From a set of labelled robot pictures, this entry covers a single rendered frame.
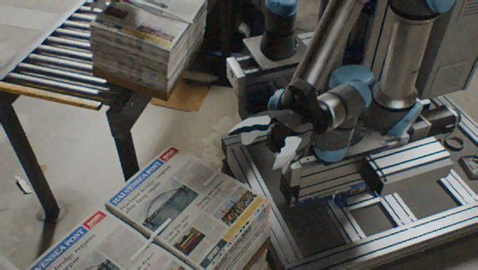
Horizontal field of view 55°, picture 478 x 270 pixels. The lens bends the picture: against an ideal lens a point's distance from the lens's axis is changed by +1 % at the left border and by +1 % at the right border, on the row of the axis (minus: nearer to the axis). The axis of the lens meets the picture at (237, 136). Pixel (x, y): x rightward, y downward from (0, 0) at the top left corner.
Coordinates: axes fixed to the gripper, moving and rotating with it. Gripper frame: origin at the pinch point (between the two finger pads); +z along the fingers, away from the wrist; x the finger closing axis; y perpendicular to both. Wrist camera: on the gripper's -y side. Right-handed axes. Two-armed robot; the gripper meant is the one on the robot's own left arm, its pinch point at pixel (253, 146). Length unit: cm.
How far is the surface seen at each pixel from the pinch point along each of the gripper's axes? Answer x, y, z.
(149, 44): 70, 21, -28
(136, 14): 86, 18, -33
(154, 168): 41, 42, -8
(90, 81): 94, 45, -19
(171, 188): 32, 42, -8
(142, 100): 80, 50, -31
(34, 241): 107, 130, 10
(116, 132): 73, 54, -16
